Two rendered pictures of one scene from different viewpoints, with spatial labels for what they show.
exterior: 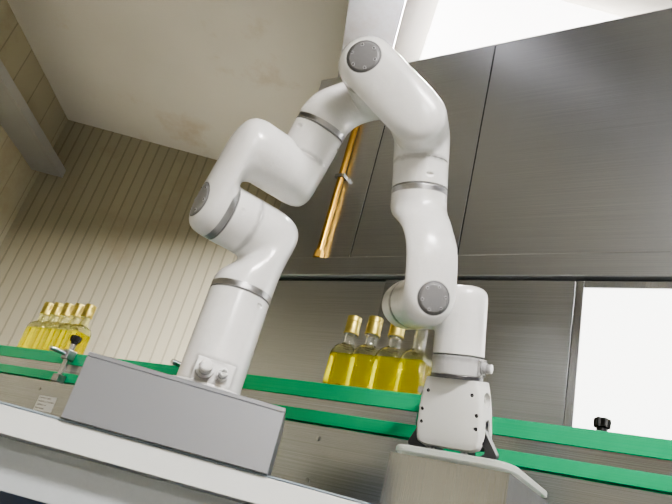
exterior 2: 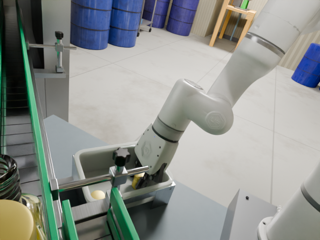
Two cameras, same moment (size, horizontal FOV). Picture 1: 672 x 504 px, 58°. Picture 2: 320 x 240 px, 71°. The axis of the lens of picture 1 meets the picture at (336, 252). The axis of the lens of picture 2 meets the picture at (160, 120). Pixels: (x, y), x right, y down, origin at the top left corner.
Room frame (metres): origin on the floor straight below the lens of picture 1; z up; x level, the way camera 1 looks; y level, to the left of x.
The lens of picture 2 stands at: (1.30, -0.11, 1.26)
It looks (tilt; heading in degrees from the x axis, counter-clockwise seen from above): 32 degrees down; 197
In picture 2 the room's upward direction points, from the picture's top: 16 degrees clockwise
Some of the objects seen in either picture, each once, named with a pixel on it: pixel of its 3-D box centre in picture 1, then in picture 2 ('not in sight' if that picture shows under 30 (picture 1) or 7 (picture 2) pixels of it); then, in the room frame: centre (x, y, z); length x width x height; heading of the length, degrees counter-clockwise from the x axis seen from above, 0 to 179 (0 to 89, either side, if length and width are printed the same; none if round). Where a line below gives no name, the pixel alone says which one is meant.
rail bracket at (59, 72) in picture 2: not in sight; (52, 61); (0.69, -0.76, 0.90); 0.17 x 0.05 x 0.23; 144
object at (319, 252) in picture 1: (346, 157); not in sight; (1.61, 0.05, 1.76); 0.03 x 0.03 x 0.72; 54
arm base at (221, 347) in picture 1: (223, 343); (302, 218); (0.88, 0.12, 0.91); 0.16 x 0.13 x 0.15; 9
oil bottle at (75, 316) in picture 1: (62, 345); not in sight; (1.97, 0.76, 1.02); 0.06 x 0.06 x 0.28; 54
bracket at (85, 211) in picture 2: not in sight; (90, 218); (1.08, -0.26, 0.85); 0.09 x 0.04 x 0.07; 144
